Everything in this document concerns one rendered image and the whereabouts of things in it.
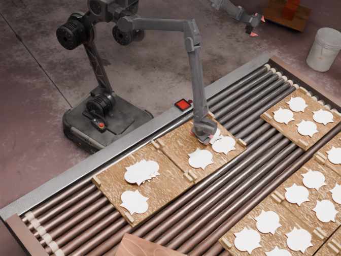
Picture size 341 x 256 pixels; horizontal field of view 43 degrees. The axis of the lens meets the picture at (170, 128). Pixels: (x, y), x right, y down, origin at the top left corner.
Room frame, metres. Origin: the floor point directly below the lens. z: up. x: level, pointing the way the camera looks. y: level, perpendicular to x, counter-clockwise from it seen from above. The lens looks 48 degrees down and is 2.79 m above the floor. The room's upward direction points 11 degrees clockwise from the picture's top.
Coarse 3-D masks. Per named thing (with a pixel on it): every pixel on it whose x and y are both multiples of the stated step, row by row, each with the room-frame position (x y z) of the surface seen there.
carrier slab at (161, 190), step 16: (128, 160) 1.38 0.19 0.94; (160, 160) 1.42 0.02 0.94; (96, 176) 1.24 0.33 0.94; (112, 176) 1.26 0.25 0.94; (160, 176) 1.31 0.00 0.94; (176, 176) 1.33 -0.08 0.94; (112, 192) 1.16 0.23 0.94; (144, 192) 1.20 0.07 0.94; (160, 192) 1.22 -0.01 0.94; (176, 192) 1.23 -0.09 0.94; (160, 208) 1.13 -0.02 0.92
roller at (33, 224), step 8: (272, 72) 2.37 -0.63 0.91; (256, 80) 2.24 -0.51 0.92; (240, 88) 2.14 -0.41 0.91; (248, 88) 2.16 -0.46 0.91; (232, 96) 2.05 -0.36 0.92; (216, 104) 1.95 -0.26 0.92; (224, 104) 1.97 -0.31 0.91; (80, 192) 1.14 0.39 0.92; (88, 192) 1.15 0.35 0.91; (72, 200) 1.09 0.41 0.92; (56, 208) 1.03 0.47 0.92; (64, 208) 1.04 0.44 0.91; (40, 216) 0.97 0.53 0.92; (48, 216) 0.98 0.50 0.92; (32, 224) 0.92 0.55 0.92; (40, 224) 0.94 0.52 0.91
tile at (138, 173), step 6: (126, 168) 1.30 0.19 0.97; (132, 168) 1.31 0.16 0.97; (138, 168) 1.32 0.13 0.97; (144, 168) 1.32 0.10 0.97; (150, 168) 1.33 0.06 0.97; (126, 174) 1.27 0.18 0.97; (132, 174) 1.27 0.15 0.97; (138, 174) 1.28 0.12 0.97; (144, 174) 1.29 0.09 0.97; (150, 174) 1.30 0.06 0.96; (126, 180) 1.23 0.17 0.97; (132, 180) 1.24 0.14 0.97; (138, 180) 1.24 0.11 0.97; (144, 180) 1.25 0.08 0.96
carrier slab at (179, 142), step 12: (192, 120) 1.75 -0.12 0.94; (180, 132) 1.64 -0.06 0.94; (228, 132) 1.71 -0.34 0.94; (168, 144) 1.54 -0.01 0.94; (180, 144) 1.55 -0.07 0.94; (192, 144) 1.57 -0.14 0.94; (168, 156) 1.46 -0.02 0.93; (180, 156) 1.47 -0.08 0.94; (216, 156) 1.51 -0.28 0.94; (228, 156) 1.53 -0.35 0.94; (180, 168) 1.39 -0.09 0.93; (192, 168) 1.40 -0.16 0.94; (204, 168) 1.42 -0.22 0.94; (216, 168) 1.43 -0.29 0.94
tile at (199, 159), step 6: (198, 150) 1.53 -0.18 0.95; (204, 150) 1.53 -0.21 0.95; (192, 156) 1.48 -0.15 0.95; (198, 156) 1.48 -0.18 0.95; (204, 156) 1.49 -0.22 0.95; (210, 156) 1.50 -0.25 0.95; (192, 162) 1.44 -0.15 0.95; (198, 162) 1.44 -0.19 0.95; (204, 162) 1.45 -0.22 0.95; (210, 162) 1.46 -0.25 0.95; (198, 168) 1.41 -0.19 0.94
